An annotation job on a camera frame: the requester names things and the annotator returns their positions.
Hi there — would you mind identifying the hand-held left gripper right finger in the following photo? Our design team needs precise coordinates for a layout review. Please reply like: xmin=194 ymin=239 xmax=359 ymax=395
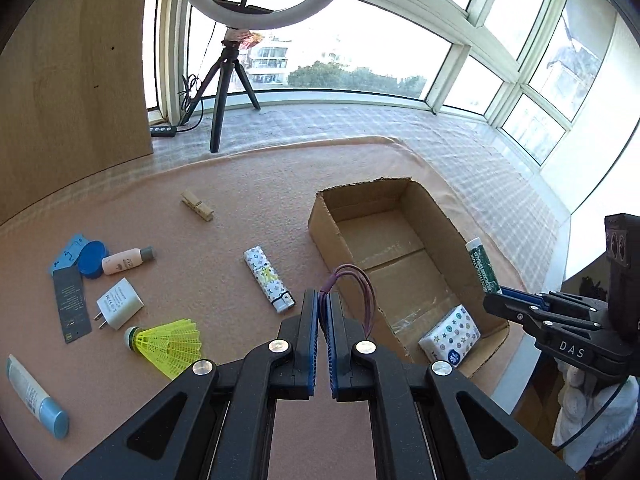
xmin=320 ymin=290 xmax=576 ymax=480

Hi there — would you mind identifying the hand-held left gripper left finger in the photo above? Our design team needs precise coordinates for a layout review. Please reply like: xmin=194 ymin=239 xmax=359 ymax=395
xmin=62 ymin=287 xmax=321 ymax=480

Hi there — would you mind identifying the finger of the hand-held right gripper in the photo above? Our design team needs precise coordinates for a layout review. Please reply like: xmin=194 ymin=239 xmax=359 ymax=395
xmin=500 ymin=286 xmax=609 ymax=322
xmin=482 ymin=292 xmax=609 ymax=342

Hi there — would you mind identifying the green and white tube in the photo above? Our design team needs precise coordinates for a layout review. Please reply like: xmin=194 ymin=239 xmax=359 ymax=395
xmin=465 ymin=238 xmax=503 ymax=295

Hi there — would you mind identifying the purple hair tie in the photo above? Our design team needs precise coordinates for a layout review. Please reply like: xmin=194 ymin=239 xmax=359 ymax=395
xmin=320 ymin=265 xmax=377 ymax=338

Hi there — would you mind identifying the white patterned lighter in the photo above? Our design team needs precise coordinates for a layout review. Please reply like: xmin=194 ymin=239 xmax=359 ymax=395
xmin=244 ymin=246 xmax=297 ymax=314

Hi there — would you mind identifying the cardboard box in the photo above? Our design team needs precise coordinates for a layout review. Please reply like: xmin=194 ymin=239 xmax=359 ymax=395
xmin=307 ymin=176 xmax=511 ymax=380

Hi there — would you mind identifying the yellow shuttlecock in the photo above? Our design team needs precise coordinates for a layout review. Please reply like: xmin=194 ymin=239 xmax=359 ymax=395
xmin=123 ymin=318 xmax=204 ymax=380

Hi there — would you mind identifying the white charger plug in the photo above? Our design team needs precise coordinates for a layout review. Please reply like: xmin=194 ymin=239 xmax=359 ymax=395
xmin=94 ymin=277 xmax=145 ymax=331

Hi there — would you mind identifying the blue round lid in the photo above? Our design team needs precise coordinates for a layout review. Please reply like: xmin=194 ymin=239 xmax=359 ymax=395
xmin=78 ymin=240 xmax=110 ymax=279

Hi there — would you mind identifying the black card tag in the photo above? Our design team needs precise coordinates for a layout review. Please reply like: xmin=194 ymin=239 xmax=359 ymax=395
xmin=53 ymin=266 xmax=92 ymax=345

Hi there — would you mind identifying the blue plastic phone stand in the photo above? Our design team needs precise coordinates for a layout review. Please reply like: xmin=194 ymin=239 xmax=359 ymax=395
xmin=48 ymin=232 xmax=86 ymax=277

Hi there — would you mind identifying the white tube blue cap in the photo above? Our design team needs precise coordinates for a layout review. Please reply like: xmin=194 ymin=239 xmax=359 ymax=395
xmin=6 ymin=354 xmax=70 ymax=440

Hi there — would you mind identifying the person's right hand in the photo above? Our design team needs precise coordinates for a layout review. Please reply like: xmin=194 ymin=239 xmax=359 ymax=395
xmin=552 ymin=360 xmax=640 ymax=466

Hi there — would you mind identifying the dotted tissue packet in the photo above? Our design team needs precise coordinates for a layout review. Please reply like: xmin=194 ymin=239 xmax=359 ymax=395
xmin=418 ymin=304 xmax=482 ymax=367

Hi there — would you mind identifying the wooden clothespin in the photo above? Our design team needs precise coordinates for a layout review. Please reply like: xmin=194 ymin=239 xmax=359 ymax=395
xmin=181 ymin=190 xmax=216 ymax=222

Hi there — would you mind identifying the small white bottle grey cap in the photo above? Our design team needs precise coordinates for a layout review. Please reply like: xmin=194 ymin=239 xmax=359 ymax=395
xmin=101 ymin=246 xmax=157 ymax=276

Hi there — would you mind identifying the white checked cloth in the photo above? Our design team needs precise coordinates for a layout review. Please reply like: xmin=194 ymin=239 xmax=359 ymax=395
xmin=150 ymin=102 xmax=571 ymax=286

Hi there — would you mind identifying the colourful plastic wrapper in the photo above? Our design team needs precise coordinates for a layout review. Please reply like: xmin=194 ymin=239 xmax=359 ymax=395
xmin=222 ymin=29 xmax=264 ymax=51

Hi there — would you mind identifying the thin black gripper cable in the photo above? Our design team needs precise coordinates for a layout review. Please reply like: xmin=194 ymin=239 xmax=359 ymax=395
xmin=552 ymin=377 xmax=628 ymax=448

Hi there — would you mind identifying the black ring light cable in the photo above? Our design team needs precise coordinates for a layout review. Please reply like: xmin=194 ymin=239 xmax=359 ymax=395
xmin=179 ymin=74 xmax=206 ymax=131

